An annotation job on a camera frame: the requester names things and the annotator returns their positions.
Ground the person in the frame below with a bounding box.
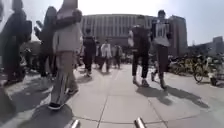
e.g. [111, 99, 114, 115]
[47, 0, 84, 111]
[112, 44, 124, 69]
[99, 38, 113, 73]
[0, 0, 33, 86]
[128, 14, 152, 88]
[34, 5, 58, 79]
[82, 28, 98, 77]
[149, 9, 174, 90]

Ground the grey concrete slab pavement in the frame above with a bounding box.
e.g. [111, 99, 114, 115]
[0, 63, 224, 128]

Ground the dark wide building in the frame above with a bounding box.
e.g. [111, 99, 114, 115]
[79, 13, 188, 58]

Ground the robot's own part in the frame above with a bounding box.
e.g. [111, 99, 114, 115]
[69, 119, 82, 128]
[133, 116, 147, 128]

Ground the row of parked bicycles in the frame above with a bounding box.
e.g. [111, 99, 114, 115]
[168, 53, 224, 87]

